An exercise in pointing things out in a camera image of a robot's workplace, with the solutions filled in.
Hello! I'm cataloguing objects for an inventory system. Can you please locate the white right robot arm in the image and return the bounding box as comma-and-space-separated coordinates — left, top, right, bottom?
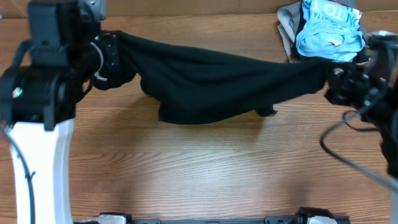
325, 30, 397, 179

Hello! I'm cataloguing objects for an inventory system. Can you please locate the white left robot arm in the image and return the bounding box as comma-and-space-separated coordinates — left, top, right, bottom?
1, 1, 118, 223

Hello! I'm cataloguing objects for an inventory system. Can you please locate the black t-shirt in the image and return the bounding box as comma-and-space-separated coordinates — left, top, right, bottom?
119, 30, 330, 124

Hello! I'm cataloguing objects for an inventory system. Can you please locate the light blue printed t-shirt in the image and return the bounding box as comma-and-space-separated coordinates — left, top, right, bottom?
295, 0, 366, 63

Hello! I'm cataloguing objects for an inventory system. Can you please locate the grey folded garment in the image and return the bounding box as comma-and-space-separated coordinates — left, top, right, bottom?
277, 1, 302, 63

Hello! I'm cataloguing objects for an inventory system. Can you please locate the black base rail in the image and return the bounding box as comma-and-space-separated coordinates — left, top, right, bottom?
73, 207, 351, 224

